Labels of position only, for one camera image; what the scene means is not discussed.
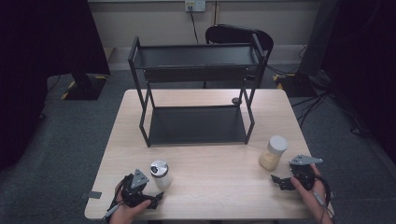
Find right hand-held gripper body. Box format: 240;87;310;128
289;154;324;191

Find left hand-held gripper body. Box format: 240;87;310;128
120;168;150;208

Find glass jar with silver lid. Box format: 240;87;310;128
149;159;174;190

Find glass jar with white lid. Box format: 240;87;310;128
259;134;289;172

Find black metal shelf rack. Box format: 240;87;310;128
127;33;269;148

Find person's right hand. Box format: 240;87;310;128
290;163;332;219

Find person's left hand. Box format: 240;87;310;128
107;181;153;224

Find black stand with taped base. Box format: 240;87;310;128
60;72;109;102
273;0;341;98

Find dark curtain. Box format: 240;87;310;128
320;0;396;164
0;0;111;172

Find black chair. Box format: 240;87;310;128
203;23;276;90

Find right hand-held gripper cable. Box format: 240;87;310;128
312;173;332;224

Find hand-held gripper cable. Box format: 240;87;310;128
103;176;129;224
312;173;332;224

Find left hand-held gripper cable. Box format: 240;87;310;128
103;176;129;224

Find black floor cables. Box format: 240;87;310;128
289;90;372;136

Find black wall socket cable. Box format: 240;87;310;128
188;5;200;45

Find white wall socket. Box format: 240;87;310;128
184;0;207;13

